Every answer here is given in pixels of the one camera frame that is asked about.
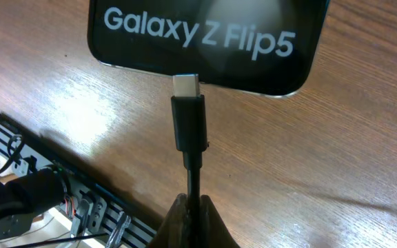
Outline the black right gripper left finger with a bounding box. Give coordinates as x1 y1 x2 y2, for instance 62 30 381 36
148 194 188 248

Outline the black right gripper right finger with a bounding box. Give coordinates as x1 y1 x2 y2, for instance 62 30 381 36
200 195 240 248

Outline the black USB charging cable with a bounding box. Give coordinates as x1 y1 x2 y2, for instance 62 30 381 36
170 73 209 248

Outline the black Galaxy flip phone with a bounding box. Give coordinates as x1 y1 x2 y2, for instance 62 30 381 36
87 0 329 96

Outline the aluminium frame rail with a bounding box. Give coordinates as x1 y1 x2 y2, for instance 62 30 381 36
0 114 160 247

